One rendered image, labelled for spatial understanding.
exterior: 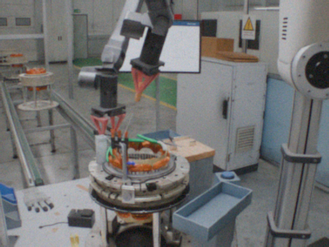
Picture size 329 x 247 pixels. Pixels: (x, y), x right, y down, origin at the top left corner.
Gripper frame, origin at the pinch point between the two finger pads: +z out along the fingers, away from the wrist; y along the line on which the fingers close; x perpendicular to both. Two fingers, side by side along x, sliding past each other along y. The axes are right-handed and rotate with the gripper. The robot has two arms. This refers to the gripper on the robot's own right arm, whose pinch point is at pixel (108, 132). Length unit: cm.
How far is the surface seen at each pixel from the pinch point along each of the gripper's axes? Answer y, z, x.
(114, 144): 13.0, -4.5, 16.4
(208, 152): -31.0, 9.7, 21.5
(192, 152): -26.6, 9.8, 17.0
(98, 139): 8.5, -1.4, 4.7
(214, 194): -7.8, 11.3, 38.1
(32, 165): -13, 46, -79
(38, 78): -83, 22, -183
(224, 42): -258, -12, -97
